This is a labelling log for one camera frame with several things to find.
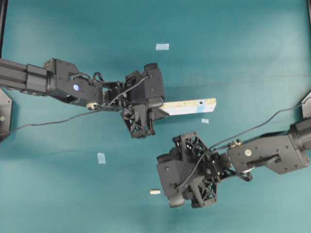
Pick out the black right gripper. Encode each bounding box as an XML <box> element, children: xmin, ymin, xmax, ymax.
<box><xmin>172</xmin><ymin>133</ymin><xmax>228</xmax><ymax>208</ymax></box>

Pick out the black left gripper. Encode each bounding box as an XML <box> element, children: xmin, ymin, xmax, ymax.
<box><xmin>121</xmin><ymin>71</ymin><xmax>168</xmax><ymax>139</ymax></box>

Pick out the short wooden dowel rod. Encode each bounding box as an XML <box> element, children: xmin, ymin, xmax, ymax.
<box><xmin>149</xmin><ymin>188</ymin><xmax>161</xmax><ymax>195</ymax></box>

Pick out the white particle board plank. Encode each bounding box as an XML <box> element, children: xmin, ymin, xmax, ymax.
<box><xmin>160</xmin><ymin>98</ymin><xmax>217</xmax><ymax>116</ymax></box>

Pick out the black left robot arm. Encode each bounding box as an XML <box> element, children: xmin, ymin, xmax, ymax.
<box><xmin>0</xmin><ymin>58</ymin><xmax>169</xmax><ymax>138</ymax></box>

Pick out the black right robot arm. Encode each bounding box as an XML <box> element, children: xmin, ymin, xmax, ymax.
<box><xmin>168</xmin><ymin>119</ymin><xmax>311</xmax><ymax>208</ymax></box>

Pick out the small blue tape marker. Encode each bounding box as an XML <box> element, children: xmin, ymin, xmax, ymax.
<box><xmin>201</xmin><ymin>118</ymin><xmax>209</xmax><ymax>124</ymax></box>

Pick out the top blue tape marker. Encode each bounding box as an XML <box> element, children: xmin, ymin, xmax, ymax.
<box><xmin>155</xmin><ymin>43</ymin><xmax>170</xmax><ymax>51</ymax></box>

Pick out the left blue tape marker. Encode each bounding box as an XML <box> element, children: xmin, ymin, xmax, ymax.
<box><xmin>97</xmin><ymin>152</ymin><xmax>106</xmax><ymax>164</ymax></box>

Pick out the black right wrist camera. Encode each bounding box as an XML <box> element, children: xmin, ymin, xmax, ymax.
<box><xmin>157</xmin><ymin>148</ymin><xmax>200</xmax><ymax>208</ymax></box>

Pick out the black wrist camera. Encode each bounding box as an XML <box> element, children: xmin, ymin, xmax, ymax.
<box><xmin>157</xmin><ymin>148</ymin><xmax>200</xmax><ymax>208</ymax></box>
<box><xmin>142</xmin><ymin>63</ymin><xmax>164</xmax><ymax>108</ymax></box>

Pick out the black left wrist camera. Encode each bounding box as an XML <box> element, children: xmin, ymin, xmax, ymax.
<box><xmin>142</xmin><ymin>63</ymin><xmax>164</xmax><ymax>108</ymax></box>

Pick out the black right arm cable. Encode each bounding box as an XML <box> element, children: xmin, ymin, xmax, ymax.
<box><xmin>173</xmin><ymin>101</ymin><xmax>311</xmax><ymax>189</ymax></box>

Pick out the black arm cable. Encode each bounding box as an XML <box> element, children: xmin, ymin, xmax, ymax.
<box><xmin>173</xmin><ymin>101</ymin><xmax>311</xmax><ymax>189</ymax></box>
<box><xmin>8</xmin><ymin>74</ymin><xmax>150</xmax><ymax>134</ymax></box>

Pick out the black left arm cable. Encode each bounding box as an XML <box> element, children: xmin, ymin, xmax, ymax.
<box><xmin>8</xmin><ymin>74</ymin><xmax>150</xmax><ymax>134</ymax></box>

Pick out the right black mounting bracket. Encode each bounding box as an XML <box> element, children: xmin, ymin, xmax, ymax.
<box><xmin>301</xmin><ymin>92</ymin><xmax>311</xmax><ymax>118</ymax></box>

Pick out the black mounting bracket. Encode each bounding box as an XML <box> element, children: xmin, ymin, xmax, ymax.
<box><xmin>301</xmin><ymin>92</ymin><xmax>311</xmax><ymax>118</ymax></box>
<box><xmin>0</xmin><ymin>89</ymin><xmax>13</xmax><ymax>142</ymax></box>

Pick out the left black mounting bracket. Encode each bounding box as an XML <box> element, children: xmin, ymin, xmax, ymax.
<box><xmin>0</xmin><ymin>89</ymin><xmax>13</xmax><ymax>142</ymax></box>

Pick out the black frame post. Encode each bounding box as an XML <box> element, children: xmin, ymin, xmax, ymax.
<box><xmin>0</xmin><ymin>0</ymin><xmax>8</xmax><ymax>58</ymax></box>

